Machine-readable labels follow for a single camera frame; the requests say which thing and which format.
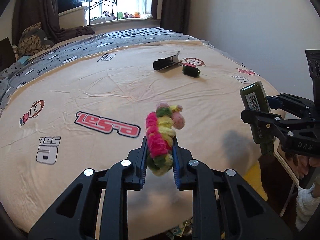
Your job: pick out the green plush toy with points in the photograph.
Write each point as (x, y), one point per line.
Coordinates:
(120, 15)

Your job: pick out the open black box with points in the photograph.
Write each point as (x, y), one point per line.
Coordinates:
(162, 63)

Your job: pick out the colourful printed packets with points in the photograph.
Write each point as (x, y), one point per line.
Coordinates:
(180, 230)

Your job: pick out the small teal item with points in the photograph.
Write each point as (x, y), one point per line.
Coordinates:
(24, 60)

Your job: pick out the dark brown cloth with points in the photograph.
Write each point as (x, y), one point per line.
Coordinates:
(75, 32)

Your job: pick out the small black spool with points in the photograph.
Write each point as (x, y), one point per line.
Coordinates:
(191, 71)

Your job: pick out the yellow fleece clothing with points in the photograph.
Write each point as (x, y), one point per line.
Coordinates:
(255, 180)

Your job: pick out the colourful fluffy scrunchie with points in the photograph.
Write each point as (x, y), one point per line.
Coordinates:
(155, 135)

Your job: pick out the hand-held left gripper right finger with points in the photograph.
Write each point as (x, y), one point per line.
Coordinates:
(175, 172)

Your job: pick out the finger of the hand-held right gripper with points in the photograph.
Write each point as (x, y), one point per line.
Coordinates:
(260, 120)
(272, 102)

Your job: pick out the white storage box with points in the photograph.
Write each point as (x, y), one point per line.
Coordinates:
(72, 17)

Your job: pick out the dark brown curtain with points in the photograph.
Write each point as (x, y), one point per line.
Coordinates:
(172, 2)
(35, 5)

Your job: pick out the white faced monkey plush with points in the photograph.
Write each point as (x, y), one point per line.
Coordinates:
(107, 14)

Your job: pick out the dark wooden headboard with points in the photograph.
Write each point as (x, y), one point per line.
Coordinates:
(6, 52)

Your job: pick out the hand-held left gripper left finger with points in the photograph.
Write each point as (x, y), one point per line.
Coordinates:
(143, 172)

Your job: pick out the brown patterned pillow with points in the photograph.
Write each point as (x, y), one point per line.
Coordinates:
(32, 40)

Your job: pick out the beige printed bed sheet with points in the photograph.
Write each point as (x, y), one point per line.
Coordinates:
(100, 92)

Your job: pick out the orange plush toy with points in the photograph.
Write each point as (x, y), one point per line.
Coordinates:
(136, 14)

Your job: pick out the grey printed blanket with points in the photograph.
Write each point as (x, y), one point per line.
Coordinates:
(75, 47)

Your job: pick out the brown monkey plush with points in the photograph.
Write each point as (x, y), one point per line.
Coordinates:
(126, 15)

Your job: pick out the dark clothes pile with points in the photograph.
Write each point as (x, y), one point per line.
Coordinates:
(70, 2)

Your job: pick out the dark green labelled bottle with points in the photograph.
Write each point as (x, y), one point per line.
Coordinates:
(252, 92)

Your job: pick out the person's right hand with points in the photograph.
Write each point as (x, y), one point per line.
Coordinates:
(301, 165)

